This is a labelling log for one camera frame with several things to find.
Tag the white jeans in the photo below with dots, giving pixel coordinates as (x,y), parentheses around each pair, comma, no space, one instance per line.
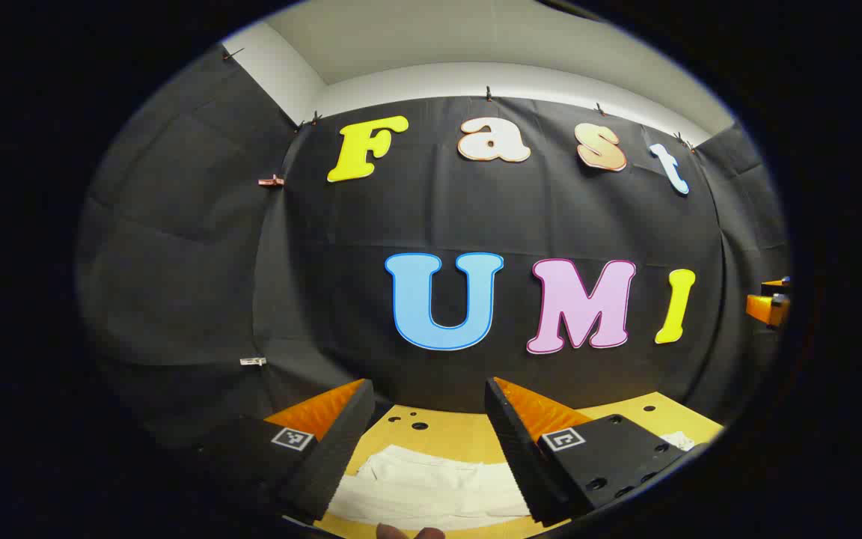
(431,486)

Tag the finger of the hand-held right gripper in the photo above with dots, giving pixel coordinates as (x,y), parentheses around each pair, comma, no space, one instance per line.
(775,285)
(766,308)

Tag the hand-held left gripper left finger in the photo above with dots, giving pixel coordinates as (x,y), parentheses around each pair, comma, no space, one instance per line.
(334,449)

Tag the small white tag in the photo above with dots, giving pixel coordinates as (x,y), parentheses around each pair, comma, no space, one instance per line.
(253,361)

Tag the small copper clip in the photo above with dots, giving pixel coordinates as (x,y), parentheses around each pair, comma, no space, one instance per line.
(271,180)

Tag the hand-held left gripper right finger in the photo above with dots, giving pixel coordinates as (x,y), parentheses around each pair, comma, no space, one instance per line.
(517,457)

